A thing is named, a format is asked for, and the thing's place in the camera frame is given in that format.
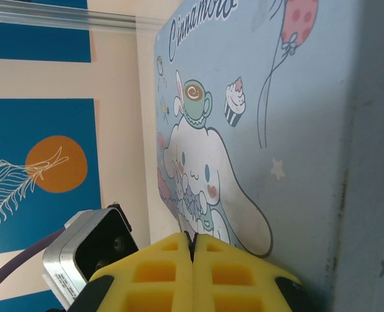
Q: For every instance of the light blue cartoon tin box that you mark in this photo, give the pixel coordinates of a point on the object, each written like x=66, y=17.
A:
x=276, y=130

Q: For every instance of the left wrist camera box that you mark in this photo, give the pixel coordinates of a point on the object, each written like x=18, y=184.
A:
x=91, y=247

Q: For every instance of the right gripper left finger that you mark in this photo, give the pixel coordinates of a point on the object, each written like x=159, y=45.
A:
x=146, y=279

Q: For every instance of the aluminium frame post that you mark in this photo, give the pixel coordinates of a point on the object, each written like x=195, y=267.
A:
x=65, y=21

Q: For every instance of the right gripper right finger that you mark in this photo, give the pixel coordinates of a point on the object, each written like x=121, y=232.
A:
x=237, y=279

